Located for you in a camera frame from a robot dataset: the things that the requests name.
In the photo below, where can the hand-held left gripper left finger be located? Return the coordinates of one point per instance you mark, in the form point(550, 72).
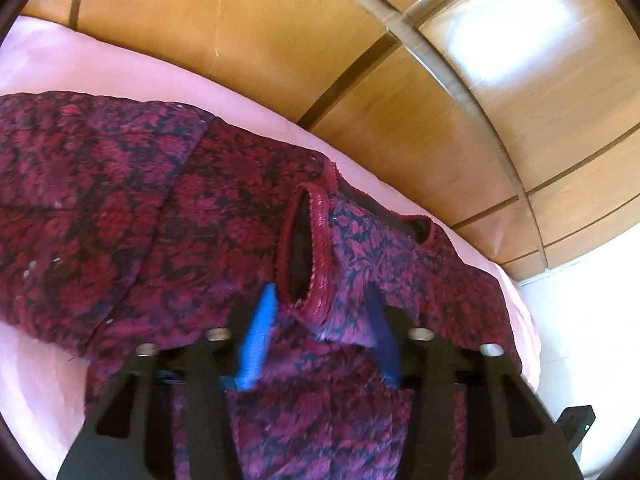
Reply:
point(256, 345)

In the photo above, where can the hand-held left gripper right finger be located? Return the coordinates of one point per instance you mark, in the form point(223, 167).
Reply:
point(385, 347)

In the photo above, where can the maroon floral knit sweater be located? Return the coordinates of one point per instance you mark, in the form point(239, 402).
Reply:
point(150, 220)

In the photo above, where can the wooden panelled wardrobe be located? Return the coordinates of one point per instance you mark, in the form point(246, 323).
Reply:
point(400, 100)

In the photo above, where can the pink bed sheet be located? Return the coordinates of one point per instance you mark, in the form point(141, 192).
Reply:
point(125, 70)

